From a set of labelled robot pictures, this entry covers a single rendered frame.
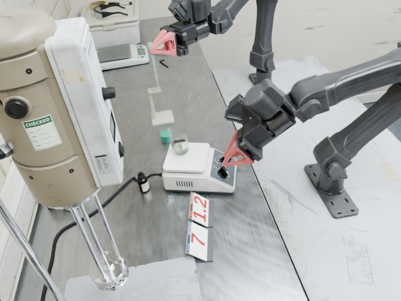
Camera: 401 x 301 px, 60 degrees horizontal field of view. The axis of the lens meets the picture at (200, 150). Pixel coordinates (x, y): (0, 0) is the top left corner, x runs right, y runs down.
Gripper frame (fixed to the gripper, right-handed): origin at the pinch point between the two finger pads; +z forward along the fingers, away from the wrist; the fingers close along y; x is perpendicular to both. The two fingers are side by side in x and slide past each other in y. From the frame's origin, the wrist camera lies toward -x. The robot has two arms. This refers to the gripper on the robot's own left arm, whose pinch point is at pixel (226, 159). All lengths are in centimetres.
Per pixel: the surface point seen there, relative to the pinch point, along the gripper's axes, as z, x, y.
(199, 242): 13.5, 6.4, 15.6
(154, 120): 27.4, -13.7, -36.0
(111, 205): 33.4, -11.5, 3.9
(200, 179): 10.6, 0.7, -1.3
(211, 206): 12.4, 7.3, 2.5
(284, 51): -1, 37, -176
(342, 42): -32, 64, -189
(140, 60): 36, -32, -82
